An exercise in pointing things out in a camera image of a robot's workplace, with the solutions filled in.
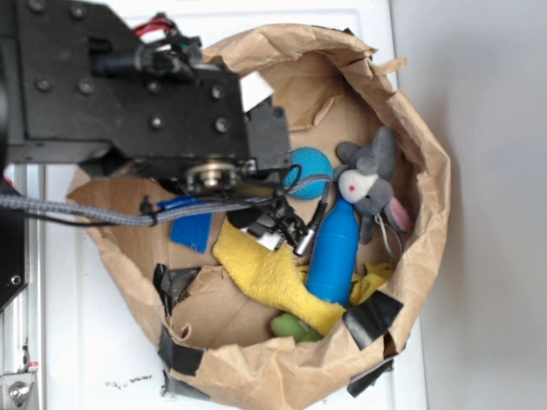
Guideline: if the grey braided cable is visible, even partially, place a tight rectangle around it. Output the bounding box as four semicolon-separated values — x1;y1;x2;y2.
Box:
0;168;334;228

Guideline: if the blue plastic bottle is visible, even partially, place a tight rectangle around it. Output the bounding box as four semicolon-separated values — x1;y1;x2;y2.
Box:
305;196;360;308

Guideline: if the teal dimpled ball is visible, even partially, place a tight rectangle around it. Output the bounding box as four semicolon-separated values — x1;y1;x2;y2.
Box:
284;147;333;200

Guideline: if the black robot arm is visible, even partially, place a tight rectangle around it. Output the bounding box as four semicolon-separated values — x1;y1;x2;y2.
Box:
1;1;312;255

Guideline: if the green soft toy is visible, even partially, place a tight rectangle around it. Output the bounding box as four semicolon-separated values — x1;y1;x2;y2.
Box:
270;313;323;343

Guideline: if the blue rectangular sponge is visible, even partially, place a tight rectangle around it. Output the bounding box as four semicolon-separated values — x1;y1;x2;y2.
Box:
156;196;212;254

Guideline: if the yellow terry cloth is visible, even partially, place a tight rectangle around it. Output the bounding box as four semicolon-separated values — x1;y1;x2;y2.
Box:
213;221;394;337

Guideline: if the white plastic tray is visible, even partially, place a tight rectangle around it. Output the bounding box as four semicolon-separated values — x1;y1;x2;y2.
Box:
44;0;430;410

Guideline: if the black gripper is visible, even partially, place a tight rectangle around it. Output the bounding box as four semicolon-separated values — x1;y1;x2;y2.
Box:
226;99;309;256

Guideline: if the brown paper bag bin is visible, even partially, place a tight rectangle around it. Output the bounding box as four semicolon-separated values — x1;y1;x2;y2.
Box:
89;24;450;409

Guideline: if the grey plush mouse toy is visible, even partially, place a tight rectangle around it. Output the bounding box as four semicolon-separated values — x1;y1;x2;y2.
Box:
334;126;413;244

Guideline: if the aluminium frame rail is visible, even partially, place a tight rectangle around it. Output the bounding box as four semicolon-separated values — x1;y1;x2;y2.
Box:
0;164;46;410

